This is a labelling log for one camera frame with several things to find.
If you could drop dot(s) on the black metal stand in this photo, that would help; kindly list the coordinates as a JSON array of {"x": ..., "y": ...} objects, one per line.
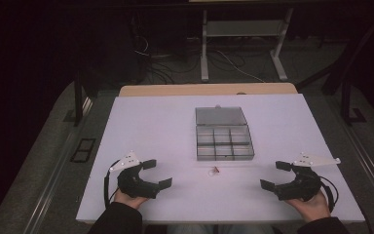
[
  {"x": 345, "y": 104},
  {"x": 77, "y": 100}
]

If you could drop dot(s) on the aluminium rail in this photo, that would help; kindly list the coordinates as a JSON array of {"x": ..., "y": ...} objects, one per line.
[
  {"x": 58, "y": 162},
  {"x": 366, "y": 159}
]

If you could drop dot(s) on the clear plastic compartment box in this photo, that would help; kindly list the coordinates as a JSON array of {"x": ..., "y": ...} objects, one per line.
[{"x": 222, "y": 136}]

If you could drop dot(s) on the white board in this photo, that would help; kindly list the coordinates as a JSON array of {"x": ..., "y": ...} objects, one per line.
[{"x": 162, "y": 130}]

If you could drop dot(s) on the wooden table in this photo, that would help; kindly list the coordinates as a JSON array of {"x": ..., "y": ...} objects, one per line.
[{"x": 207, "y": 88}]

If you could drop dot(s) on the person's right hand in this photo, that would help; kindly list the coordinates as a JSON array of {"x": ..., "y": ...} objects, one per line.
[{"x": 315, "y": 208}]

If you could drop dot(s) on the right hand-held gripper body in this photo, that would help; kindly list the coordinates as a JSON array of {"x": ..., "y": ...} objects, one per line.
[{"x": 302, "y": 188}]

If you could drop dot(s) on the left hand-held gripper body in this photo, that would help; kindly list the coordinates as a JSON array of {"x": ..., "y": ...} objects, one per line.
[{"x": 133, "y": 187}]

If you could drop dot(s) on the black diagonal bar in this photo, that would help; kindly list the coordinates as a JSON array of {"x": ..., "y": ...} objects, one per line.
[{"x": 344, "y": 61}]

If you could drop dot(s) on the white metal stand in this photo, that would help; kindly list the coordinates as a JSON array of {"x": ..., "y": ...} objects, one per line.
[{"x": 204, "y": 48}]

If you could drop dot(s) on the person's left hand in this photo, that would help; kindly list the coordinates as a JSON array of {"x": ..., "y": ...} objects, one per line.
[{"x": 128, "y": 200}]

